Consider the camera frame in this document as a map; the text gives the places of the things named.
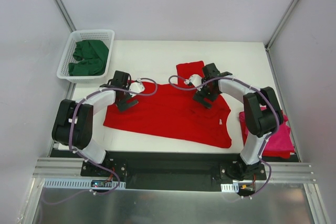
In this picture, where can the folded red t shirt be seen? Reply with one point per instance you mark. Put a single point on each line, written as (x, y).
(278, 154)

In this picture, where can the right white cable duct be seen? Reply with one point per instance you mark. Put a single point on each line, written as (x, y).
(230, 188)

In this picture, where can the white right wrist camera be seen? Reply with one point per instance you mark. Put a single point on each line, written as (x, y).
(194, 80)

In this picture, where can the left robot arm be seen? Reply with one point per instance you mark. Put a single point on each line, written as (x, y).
(73, 126)

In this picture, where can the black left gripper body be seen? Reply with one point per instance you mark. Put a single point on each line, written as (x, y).
(127, 103)

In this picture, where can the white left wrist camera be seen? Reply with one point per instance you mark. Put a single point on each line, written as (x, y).
(136, 87)

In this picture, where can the green t shirt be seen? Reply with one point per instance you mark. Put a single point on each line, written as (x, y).
(91, 58)

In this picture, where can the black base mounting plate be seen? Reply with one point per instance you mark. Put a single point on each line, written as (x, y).
(171, 171)

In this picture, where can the white cable duct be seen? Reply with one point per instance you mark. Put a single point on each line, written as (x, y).
(230, 188)
(67, 183)

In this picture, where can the white plastic basket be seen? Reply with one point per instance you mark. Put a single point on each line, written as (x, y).
(105, 35)

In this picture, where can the aluminium frame post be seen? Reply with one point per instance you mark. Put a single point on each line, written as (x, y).
(288, 12)
(63, 9)

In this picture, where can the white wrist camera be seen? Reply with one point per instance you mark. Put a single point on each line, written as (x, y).
(194, 80)
(136, 87)

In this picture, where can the left aluminium frame post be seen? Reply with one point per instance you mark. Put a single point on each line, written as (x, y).
(63, 9)

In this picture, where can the red t shirt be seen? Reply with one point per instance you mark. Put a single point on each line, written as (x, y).
(169, 112)
(278, 154)

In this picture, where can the aluminium front rail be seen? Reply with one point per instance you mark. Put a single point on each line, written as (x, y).
(62, 164)

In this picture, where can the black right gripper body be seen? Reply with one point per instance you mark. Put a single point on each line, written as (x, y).
(202, 98)

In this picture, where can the left white cable duct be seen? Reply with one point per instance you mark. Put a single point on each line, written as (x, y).
(67, 183)

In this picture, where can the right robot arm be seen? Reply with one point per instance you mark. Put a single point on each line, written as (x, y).
(263, 115)

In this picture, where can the right aluminium frame post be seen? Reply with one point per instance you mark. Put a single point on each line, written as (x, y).
(288, 12)

